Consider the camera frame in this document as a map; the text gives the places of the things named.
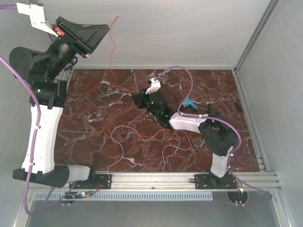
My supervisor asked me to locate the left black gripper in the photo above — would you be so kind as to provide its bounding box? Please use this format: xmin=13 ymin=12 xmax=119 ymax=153
xmin=48 ymin=16 xmax=113 ymax=79

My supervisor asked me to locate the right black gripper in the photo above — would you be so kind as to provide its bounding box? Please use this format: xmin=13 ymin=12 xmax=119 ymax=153
xmin=131 ymin=88 xmax=159 ymax=119

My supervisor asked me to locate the white wire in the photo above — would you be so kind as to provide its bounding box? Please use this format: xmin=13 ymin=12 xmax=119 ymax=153
xmin=107 ymin=125 xmax=195 ymax=175

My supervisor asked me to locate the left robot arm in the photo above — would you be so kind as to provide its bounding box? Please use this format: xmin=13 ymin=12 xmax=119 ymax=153
xmin=9 ymin=17 xmax=110 ymax=188

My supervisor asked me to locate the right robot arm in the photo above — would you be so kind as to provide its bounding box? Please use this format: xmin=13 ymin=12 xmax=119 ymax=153
xmin=132 ymin=89 xmax=241 ymax=189

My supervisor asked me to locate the blue plastic tool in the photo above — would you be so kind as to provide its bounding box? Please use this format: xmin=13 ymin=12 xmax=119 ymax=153
xmin=183 ymin=97 xmax=197 ymax=109

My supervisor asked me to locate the silver wrench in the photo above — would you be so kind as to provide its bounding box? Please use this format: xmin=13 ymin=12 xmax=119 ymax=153
xmin=197 ymin=140 xmax=205 ymax=150

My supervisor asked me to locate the black screwdriver far right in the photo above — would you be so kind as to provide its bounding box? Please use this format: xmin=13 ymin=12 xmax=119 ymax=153
xmin=231 ymin=95 xmax=244 ymax=113

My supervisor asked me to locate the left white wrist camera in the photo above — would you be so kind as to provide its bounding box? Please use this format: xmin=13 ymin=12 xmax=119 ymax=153
xmin=16 ymin=0 xmax=58 ymax=36

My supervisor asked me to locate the black handle screwdriver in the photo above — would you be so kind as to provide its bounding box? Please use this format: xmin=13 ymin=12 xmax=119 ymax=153
xmin=207 ymin=95 xmax=213 ymax=114

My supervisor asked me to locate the aluminium front rail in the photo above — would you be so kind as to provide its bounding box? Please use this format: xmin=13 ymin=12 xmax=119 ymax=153
xmin=26 ymin=172 xmax=282 ymax=190

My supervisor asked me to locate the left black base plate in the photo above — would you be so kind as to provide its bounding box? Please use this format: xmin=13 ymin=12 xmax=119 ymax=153
xmin=74 ymin=174 xmax=112 ymax=190

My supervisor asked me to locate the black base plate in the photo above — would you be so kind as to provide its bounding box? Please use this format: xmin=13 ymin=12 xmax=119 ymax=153
xmin=189 ymin=173 xmax=238 ymax=190
xmin=74 ymin=174 xmax=112 ymax=190

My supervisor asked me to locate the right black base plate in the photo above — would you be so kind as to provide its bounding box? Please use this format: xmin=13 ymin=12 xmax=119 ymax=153
xmin=189 ymin=173 xmax=238 ymax=190

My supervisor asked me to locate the slotted grey cable duct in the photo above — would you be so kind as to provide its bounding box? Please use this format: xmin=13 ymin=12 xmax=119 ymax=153
xmin=33 ymin=191 xmax=214 ymax=201

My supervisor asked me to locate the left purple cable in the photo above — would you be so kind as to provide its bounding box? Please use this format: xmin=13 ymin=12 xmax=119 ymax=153
xmin=0 ymin=4 xmax=76 ymax=216

